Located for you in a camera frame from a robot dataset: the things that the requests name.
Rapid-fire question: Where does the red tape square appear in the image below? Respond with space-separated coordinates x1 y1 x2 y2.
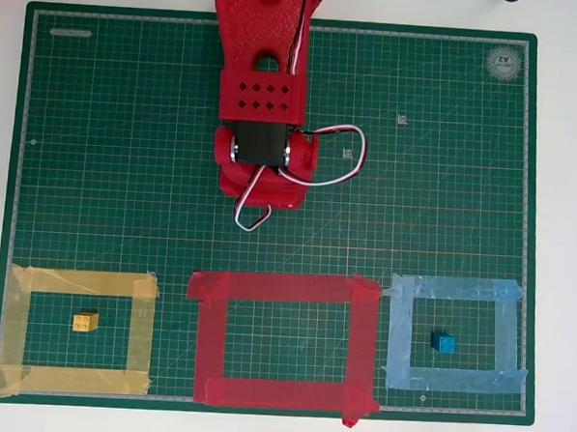
179 265 388 430

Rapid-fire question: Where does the blue tape square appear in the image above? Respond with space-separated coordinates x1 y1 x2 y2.
377 273 534 398

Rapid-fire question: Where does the blue toy brick cube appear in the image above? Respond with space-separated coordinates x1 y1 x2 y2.
429 329 458 356

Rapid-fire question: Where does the yellow tape square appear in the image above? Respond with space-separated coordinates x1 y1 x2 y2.
0 262 161 407

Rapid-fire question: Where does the yellow toy brick cube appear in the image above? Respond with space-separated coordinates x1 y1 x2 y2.
72 310 101 333

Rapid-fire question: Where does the green cutting mat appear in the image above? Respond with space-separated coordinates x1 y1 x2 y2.
0 0 556 432

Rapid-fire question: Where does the white servo cable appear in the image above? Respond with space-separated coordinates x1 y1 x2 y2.
277 121 368 189
233 166 275 235
285 0 314 77

